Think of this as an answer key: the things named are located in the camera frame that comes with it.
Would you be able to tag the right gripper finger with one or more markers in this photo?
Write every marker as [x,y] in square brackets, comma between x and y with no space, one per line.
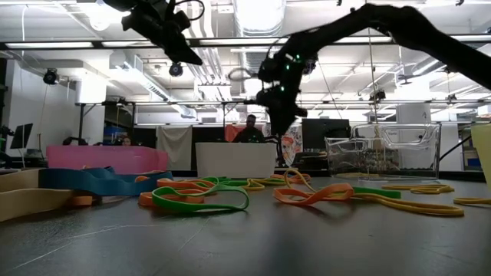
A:
[282,122]

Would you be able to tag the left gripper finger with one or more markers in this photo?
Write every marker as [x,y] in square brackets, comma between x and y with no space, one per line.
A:
[182,48]

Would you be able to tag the white plastic basket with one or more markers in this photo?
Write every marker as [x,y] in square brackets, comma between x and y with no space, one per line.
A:
[236,161]

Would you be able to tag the wide blue rubber band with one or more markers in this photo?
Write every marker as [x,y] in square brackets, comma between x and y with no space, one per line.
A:
[103,186]

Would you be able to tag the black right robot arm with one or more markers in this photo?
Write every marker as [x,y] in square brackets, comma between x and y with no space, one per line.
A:
[422,34]

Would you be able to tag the small orange rubber band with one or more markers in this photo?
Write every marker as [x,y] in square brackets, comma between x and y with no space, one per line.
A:
[297,178]

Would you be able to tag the green rubber band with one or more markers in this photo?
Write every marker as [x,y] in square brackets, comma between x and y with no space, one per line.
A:
[184,207]
[222,180]
[379,192]

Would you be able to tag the wide cream rubber band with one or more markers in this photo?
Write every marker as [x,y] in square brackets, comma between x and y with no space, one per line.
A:
[30,203]

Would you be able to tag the black ceiling spotlight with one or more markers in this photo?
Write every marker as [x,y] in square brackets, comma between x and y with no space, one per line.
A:
[50,76]
[175,69]

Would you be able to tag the patterned hanging cloth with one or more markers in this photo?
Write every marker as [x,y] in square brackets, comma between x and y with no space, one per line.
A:
[293,145]

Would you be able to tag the person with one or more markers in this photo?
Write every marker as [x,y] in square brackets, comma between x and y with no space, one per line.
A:
[126,141]
[249,134]

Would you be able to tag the large black monitor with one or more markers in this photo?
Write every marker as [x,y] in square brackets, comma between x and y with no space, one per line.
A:
[322,132]

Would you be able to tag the orange hanging cloth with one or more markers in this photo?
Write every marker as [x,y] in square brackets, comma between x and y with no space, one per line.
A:
[230,132]

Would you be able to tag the grey hanging cloth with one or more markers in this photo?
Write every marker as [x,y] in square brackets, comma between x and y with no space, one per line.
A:
[174,145]

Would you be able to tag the clear plastic basket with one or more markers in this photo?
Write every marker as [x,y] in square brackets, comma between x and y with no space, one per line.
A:
[383,153]

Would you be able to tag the blue storage bin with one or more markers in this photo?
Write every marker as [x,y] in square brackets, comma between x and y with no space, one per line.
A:
[111,134]

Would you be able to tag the black table mat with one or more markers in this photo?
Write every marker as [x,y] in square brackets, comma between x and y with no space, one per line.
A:
[268,245]

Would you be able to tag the white round column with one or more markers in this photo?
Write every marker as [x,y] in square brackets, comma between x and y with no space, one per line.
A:
[412,113]

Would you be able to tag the pink plastic basket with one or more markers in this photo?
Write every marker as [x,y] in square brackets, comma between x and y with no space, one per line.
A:
[107,159]

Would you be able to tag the yellow plastic basket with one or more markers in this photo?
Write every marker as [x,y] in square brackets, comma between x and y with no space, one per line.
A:
[483,153]

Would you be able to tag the silver ventilation duct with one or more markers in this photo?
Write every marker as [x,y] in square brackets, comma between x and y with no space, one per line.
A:
[261,23]

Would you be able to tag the black metal table frame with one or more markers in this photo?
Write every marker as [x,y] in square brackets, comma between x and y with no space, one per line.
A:
[460,176]

